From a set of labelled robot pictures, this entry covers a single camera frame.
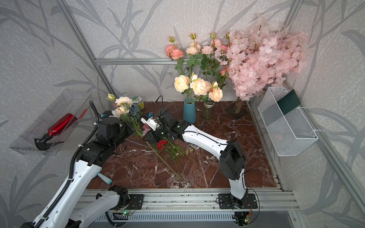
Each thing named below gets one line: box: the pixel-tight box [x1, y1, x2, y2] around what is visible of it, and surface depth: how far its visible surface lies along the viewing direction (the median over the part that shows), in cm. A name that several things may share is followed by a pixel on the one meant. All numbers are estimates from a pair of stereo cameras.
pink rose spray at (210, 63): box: [201, 31, 227, 89], surface depth 87 cm
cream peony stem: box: [107, 93, 182, 179], surface depth 68 cm
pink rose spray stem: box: [165, 36, 185, 76], surface depth 84 cm
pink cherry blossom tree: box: [226, 15, 309, 113], surface depth 74 cm
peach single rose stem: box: [190, 78, 223, 103], surface depth 67 cm
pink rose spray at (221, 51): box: [213, 38, 229, 89], surface depth 75 cm
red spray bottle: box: [33, 113, 78, 151], surface depth 63 cm
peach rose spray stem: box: [185, 33, 203, 76], surface depth 84 cm
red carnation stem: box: [157, 139, 195, 162], surface depth 93 cm
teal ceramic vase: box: [183, 97, 196, 124], surface depth 98 cm
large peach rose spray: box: [173, 74, 208, 100], surface depth 63 cm
